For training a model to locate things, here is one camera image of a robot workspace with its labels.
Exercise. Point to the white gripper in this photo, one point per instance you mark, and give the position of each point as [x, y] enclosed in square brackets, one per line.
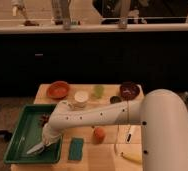
[49, 136]

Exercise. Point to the grey towel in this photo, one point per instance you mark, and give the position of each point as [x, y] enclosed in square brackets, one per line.
[37, 149]

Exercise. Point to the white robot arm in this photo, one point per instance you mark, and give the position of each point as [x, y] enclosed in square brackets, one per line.
[163, 118]

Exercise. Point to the green plastic tray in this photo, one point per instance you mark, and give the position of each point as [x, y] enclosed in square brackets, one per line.
[27, 133]

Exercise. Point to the bunch of red grapes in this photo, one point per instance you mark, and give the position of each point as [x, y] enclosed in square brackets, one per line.
[43, 119]

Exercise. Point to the teal sponge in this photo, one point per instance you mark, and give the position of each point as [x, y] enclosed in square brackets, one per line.
[76, 149]

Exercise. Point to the orange bowl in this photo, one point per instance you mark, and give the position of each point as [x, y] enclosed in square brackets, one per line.
[58, 90]

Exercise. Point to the orange fruit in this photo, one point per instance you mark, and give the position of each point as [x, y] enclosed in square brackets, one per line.
[99, 134]

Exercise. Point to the white cup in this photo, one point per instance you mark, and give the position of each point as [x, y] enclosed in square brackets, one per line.
[81, 98]

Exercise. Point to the light green cup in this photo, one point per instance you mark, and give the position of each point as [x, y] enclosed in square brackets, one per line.
[98, 90]

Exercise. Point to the metal cup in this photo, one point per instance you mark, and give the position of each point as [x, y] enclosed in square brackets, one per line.
[115, 99]

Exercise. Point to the yellow corn cob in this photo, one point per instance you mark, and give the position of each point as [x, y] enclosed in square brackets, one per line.
[132, 158]

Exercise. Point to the dark red bowl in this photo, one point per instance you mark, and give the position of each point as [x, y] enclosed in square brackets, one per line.
[129, 90]

